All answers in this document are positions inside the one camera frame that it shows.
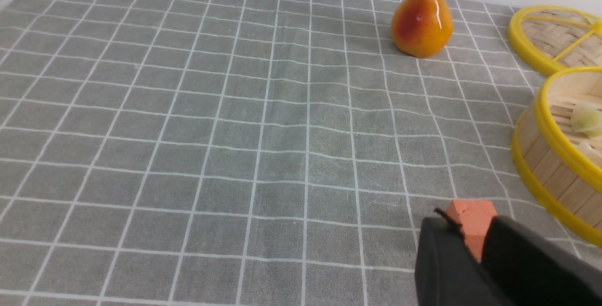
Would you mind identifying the yellow bamboo steamer lid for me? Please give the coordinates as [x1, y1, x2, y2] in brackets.
[507, 5, 602, 77]

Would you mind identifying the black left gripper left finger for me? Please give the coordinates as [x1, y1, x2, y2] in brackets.
[414, 208, 513, 306]

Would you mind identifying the white dumpling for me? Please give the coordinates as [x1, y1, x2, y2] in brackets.
[576, 141, 602, 168]

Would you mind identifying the pale green dumpling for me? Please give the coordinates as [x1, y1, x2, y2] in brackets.
[570, 101, 602, 138]

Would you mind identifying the orange foam cube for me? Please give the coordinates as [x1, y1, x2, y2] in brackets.
[445, 199, 497, 261]

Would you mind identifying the grey checkered tablecloth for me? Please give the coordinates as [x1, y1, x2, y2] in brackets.
[0, 0, 601, 306]

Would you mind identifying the orange toy pear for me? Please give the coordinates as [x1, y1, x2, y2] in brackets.
[390, 0, 453, 58]

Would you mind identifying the yellow bamboo steamer tray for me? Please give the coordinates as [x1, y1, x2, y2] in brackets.
[510, 67, 602, 247]

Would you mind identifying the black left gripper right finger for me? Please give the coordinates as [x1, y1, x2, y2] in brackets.
[481, 216, 602, 306]

